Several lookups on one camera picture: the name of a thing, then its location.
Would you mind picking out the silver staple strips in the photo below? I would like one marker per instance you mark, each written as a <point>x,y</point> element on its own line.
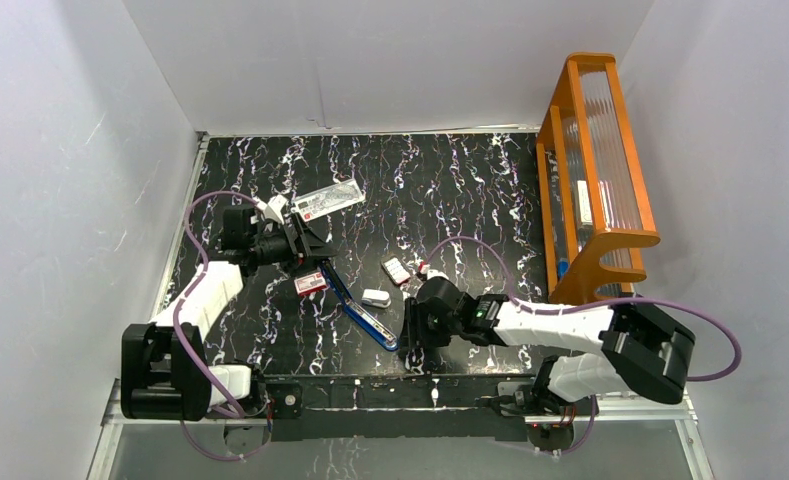
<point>396,270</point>

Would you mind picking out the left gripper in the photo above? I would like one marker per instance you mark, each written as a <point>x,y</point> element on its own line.
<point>304,245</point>

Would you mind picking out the blue item on rack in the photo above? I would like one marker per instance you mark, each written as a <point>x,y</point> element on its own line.
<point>562,268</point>

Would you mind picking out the orange wooden rack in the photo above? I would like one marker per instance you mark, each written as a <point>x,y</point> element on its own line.
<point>595,207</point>

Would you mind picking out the red white staple box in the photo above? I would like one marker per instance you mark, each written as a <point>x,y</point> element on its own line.
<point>310,283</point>

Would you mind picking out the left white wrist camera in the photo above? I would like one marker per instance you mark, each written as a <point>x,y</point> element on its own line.
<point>273,208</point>

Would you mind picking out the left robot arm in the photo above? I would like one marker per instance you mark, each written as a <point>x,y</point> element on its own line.
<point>164,370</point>

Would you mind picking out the aluminium frame rail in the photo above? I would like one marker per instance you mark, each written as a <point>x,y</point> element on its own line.
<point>628,438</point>

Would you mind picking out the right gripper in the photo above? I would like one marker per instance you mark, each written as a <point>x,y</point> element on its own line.
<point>415,312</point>

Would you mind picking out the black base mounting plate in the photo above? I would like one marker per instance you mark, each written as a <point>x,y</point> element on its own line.
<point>499,407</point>

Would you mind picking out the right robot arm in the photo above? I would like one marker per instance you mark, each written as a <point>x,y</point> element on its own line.
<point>622,345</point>

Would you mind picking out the white plastic package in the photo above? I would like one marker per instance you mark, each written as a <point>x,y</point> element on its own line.
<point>329,199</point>

